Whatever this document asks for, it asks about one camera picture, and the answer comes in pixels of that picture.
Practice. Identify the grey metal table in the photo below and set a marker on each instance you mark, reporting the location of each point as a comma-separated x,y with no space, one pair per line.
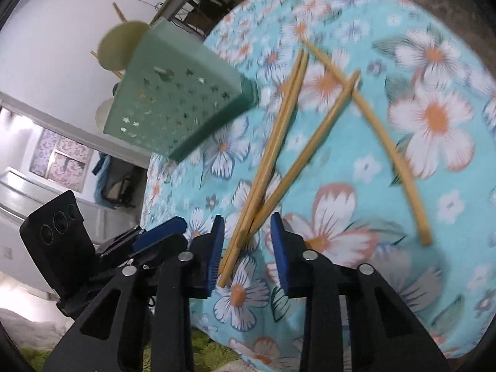
174,0

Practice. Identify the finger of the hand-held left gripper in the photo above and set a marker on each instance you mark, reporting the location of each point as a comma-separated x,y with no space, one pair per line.
159,236

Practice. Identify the floral patterned window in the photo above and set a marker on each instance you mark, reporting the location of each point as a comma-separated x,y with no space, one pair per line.
62,159

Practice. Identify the wooden chair with black seat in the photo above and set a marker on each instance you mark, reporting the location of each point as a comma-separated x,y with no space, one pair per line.
120,12

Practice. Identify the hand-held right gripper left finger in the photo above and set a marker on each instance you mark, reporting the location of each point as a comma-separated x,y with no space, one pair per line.
216,252

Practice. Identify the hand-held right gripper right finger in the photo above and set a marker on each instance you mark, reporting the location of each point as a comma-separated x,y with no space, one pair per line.
279,254

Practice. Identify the pile of wooden chopsticks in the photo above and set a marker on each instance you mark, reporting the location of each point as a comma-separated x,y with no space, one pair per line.
281,124

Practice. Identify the beige fleece cloth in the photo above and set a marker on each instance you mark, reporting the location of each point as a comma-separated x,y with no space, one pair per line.
23,319

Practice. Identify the green plastic utensil holder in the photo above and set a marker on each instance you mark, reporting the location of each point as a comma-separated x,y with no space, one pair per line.
174,97

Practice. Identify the blue floral blanket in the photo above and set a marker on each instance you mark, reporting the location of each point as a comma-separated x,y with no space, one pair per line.
387,201

